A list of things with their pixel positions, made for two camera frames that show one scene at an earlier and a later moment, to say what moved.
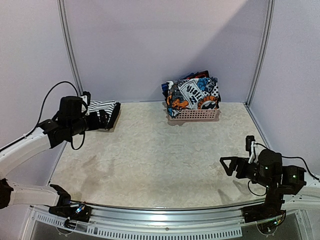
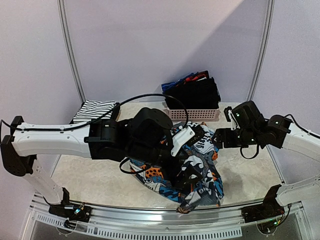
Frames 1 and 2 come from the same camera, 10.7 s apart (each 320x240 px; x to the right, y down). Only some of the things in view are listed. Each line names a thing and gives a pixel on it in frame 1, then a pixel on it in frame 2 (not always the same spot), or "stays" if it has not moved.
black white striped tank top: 96,106 stays
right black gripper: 240,167 -> 222,138
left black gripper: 103,121 -> 181,180
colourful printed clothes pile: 197,90 -> 189,174
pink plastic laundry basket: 196,114 stays
